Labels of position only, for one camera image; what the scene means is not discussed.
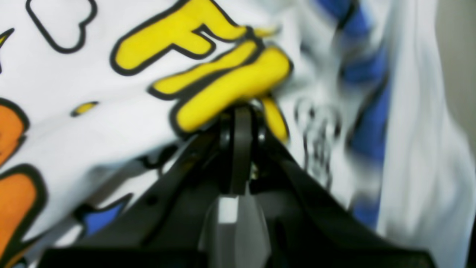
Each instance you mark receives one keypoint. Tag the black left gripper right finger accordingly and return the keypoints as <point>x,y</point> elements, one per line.
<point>306,226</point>

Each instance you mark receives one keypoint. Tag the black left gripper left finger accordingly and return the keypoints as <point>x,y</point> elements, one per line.
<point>163,228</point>

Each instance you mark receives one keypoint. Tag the white graphic t-shirt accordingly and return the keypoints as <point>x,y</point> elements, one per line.
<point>99,98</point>

